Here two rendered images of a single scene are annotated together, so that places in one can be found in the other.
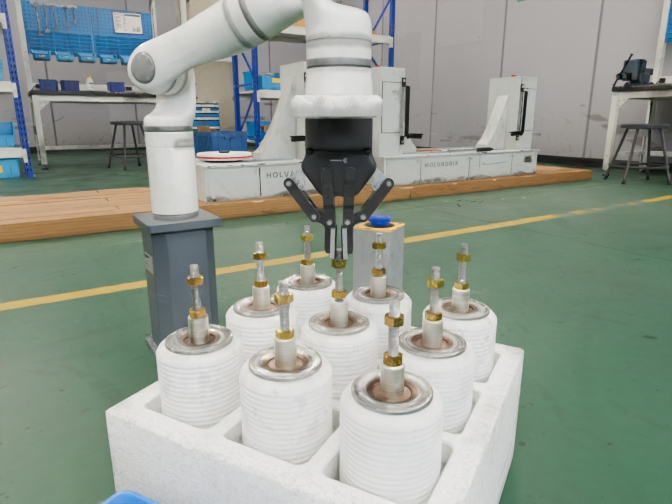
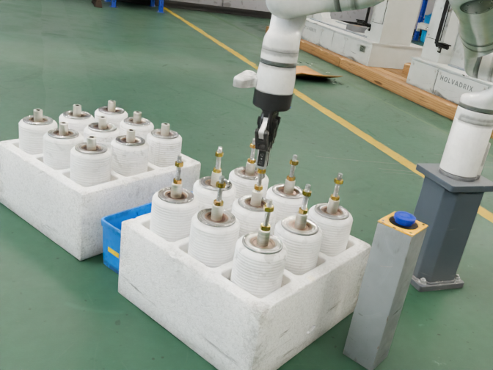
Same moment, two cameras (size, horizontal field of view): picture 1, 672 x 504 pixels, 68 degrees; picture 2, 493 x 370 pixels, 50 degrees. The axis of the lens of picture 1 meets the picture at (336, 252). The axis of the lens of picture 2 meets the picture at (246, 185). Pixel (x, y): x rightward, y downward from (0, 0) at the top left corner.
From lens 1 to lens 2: 1.26 m
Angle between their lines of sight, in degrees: 93
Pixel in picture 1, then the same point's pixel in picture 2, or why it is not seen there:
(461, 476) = (150, 236)
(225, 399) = not seen: hidden behind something
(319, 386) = (196, 190)
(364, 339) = (235, 208)
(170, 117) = (465, 96)
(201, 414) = not seen: hidden behind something
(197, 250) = (434, 200)
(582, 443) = not seen: outside the picture
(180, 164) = (456, 133)
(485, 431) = (177, 256)
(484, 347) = (235, 261)
